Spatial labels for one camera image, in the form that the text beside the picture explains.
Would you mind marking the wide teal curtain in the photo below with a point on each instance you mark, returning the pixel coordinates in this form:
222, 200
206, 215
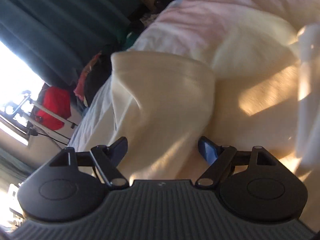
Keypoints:
50, 17

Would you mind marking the narrow teal curtain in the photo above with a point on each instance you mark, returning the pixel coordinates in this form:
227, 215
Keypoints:
12, 165

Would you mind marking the green cloth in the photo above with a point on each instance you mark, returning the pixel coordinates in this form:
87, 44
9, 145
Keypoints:
130, 38

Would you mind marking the cream hoodie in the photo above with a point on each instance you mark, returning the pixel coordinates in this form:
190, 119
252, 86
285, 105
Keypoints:
162, 105

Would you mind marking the bed with pale sheet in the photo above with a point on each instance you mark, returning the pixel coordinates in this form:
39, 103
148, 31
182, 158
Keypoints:
200, 17

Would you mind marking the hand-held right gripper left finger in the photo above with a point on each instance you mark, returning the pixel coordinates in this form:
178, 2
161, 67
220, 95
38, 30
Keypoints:
119, 150

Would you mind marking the pink cloth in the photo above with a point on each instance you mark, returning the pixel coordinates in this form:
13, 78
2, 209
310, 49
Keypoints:
83, 80

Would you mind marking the garment steamer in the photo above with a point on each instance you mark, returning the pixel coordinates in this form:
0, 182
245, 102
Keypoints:
50, 115

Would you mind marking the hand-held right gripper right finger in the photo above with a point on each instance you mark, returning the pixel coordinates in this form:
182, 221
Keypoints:
206, 150

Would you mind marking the black cloth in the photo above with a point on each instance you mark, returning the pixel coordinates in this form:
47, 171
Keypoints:
100, 75

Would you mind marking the small black hanging object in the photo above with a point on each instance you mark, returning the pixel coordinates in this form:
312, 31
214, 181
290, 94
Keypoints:
32, 132

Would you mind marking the dark framed window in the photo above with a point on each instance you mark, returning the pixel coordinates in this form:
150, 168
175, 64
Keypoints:
15, 80

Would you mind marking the red bag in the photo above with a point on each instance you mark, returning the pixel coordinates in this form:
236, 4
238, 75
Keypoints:
56, 105

